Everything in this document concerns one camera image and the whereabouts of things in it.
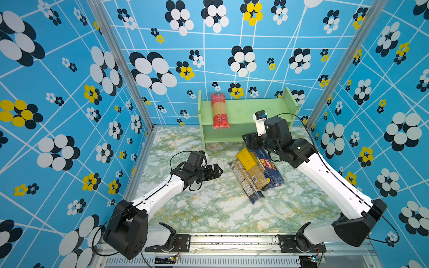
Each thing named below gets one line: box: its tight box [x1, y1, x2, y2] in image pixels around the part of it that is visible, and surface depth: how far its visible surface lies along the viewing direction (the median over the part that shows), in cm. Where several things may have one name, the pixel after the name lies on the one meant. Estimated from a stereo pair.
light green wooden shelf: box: [197, 87, 301, 153], surface depth 91 cm
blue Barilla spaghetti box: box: [254, 147, 285, 191], surface depth 93 cm
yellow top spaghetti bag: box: [235, 147, 271, 191], surface depth 95 cm
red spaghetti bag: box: [210, 92, 231, 129], surface depth 88 cm
